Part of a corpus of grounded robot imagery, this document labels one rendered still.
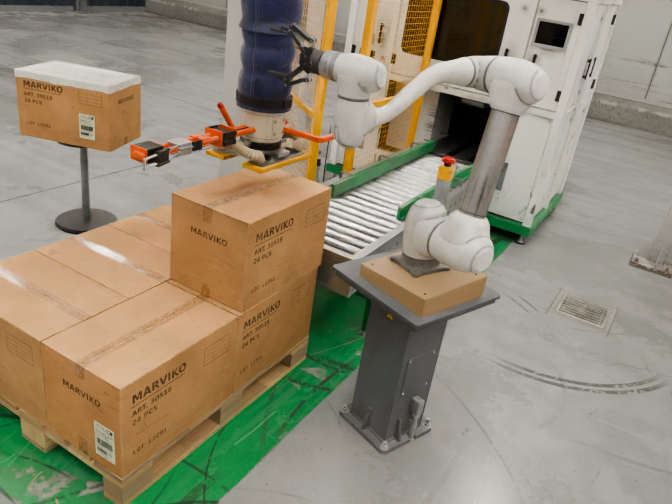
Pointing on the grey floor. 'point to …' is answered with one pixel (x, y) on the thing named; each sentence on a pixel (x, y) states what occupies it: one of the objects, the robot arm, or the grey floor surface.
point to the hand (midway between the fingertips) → (273, 51)
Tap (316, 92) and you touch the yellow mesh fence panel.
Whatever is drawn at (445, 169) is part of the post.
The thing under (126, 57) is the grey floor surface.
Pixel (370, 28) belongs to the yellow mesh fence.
